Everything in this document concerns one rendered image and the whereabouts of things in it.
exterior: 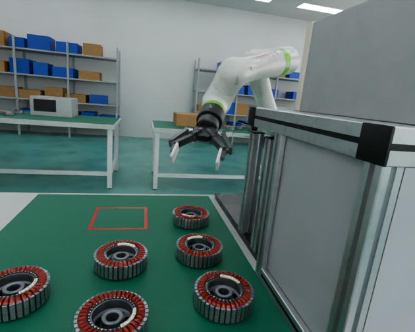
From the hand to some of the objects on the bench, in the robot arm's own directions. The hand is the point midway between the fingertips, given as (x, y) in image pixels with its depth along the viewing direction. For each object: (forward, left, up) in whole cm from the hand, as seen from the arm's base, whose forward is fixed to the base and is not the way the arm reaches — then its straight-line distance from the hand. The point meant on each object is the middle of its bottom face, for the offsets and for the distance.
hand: (194, 161), depth 83 cm
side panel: (+35, +23, -20) cm, 46 cm away
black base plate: (-11, +44, -20) cm, 49 cm away
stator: (+39, -26, -19) cm, 51 cm away
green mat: (+27, -12, -20) cm, 36 cm away
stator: (0, 0, -19) cm, 19 cm away
